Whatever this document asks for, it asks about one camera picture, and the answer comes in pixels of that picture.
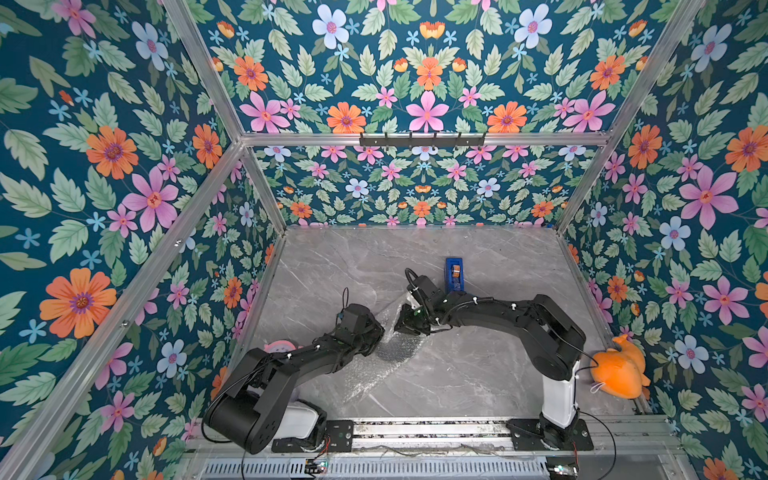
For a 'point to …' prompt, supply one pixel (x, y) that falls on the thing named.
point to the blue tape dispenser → (454, 274)
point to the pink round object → (278, 346)
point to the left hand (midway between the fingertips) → (393, 324)
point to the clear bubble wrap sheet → (393, 350)
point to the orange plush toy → (621, 369)
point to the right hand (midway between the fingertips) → (398, 321)
